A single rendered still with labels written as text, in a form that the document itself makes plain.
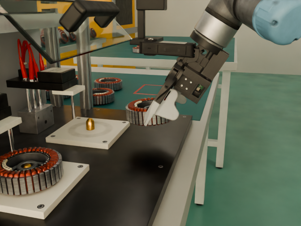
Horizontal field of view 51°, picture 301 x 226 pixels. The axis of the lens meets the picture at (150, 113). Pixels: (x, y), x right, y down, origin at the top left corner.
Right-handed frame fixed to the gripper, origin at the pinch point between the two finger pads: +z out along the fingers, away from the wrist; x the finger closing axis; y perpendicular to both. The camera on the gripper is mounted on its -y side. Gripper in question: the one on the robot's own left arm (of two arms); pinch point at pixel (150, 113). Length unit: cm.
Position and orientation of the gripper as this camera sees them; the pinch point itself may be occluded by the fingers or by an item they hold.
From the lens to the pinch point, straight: 69.7
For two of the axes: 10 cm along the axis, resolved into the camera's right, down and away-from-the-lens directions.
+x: 2.5, -3.0, 9.2
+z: -4.9, 7.8, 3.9
